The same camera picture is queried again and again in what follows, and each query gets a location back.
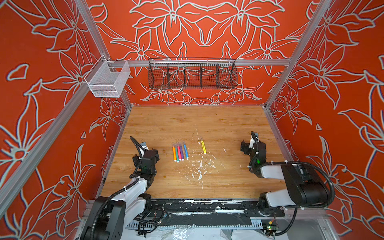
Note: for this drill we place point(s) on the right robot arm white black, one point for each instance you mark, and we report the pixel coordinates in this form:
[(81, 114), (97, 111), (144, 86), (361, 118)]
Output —
[(307, 186)]

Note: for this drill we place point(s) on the yellow pen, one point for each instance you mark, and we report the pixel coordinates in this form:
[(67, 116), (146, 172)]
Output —
[(203, 146)]

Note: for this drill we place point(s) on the orange pen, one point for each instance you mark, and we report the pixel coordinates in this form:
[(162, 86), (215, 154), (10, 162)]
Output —
[(174, 152)]

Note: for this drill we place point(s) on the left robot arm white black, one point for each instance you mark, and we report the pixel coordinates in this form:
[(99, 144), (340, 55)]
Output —
[(109, 216)]

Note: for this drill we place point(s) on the white cable duct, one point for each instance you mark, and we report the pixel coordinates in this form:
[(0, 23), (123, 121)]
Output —
[(255, 224)]

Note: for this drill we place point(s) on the blue pen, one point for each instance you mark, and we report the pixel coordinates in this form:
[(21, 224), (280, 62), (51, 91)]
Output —
[(186, 151)]

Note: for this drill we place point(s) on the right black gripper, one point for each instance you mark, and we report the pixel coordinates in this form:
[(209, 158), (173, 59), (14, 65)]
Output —
[(247, 149)]

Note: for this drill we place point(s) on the green pen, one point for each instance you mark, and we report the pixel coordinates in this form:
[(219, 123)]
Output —
[(177, 154)]

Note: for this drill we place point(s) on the black wire basket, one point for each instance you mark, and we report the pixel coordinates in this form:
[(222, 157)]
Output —
[(192, 74)]

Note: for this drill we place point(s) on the pink pen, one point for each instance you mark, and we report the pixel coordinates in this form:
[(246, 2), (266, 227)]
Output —
[(179, 151)]

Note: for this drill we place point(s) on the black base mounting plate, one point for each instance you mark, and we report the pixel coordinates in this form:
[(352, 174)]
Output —
[(247, 207)]

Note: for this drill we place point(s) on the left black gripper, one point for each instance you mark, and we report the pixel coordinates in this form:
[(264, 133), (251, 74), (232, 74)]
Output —
[(136, 161)]

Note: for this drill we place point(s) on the white wire basket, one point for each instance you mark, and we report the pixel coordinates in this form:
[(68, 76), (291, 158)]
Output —
[(107, 79)]

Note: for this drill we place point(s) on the purple pen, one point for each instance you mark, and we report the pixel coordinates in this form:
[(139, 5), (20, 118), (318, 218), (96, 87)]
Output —
[(181, 152)]

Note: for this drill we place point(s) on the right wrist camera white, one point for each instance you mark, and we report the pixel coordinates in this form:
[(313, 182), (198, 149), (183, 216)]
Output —
[(254, 139)]

